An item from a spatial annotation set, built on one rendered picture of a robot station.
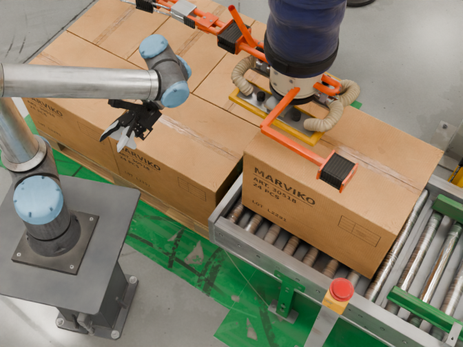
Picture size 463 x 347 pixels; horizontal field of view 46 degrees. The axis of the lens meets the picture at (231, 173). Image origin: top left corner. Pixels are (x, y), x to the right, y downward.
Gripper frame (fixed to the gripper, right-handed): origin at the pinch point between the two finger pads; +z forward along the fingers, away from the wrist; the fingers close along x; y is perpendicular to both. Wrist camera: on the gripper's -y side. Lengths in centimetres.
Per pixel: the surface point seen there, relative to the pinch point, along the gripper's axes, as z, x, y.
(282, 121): -41, -25, 30
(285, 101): -43, -32, 21
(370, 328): -10, -41, 114
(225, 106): -54, 52, 58
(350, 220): -32, -40, 68
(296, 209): -27, -17, 68
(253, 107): -40.1, -16.2, 24.0
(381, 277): -28, -37, 107
